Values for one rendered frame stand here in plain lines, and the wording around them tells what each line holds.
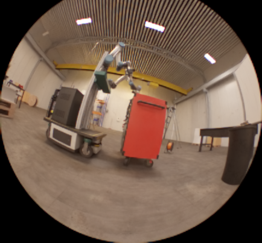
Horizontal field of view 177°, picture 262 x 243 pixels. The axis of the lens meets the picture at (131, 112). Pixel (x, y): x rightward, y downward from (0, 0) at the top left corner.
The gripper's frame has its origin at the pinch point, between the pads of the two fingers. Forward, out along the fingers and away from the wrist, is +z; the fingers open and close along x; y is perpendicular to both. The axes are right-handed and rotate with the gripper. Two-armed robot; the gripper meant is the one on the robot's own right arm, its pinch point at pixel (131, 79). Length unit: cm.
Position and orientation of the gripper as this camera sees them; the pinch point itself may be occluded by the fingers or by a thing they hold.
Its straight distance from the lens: 123.5
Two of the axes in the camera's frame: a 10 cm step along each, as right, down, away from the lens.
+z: 1.7, 9.8, 0.1
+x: 2.0, -0.3, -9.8
